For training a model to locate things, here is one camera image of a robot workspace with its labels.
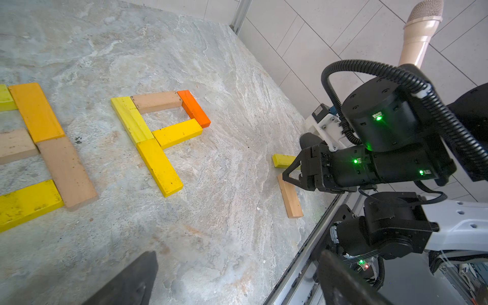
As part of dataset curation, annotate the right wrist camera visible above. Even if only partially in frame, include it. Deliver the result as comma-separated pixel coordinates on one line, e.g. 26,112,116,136
305,104,350,152

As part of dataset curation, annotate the amber orange block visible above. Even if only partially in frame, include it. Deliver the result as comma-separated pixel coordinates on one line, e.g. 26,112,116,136
8,83,65,143

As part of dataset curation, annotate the yellow block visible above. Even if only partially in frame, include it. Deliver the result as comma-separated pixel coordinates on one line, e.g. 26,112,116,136
272,154,296,169
1,180,64,232
111,97,154,145
152,119,203,149
0,84,18,112
136,139,184,198

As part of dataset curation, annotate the beige microphone on stand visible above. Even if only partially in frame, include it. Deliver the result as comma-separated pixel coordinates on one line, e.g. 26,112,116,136
399,0,444,68

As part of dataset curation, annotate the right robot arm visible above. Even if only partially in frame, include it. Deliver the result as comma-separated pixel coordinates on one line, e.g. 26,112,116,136
282,59,487,289

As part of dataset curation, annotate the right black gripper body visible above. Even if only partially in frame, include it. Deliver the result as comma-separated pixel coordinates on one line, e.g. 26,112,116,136
299,133,377,193

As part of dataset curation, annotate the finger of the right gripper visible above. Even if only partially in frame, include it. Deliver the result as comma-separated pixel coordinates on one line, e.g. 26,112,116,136
282,148,314,190

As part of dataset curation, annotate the aluminium rail frame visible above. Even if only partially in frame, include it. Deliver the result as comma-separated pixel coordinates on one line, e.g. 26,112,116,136
264,193,364,304

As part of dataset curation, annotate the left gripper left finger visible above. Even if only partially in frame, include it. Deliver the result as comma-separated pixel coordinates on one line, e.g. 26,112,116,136
83,251,158,304

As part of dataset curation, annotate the tan block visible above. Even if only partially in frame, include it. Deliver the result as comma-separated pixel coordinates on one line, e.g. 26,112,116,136
278,174,304,219
0,128,39,165
37,137,98,210
130,91,183,114

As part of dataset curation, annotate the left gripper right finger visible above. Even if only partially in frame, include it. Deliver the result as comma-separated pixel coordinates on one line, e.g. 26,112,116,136
318,250,391,305

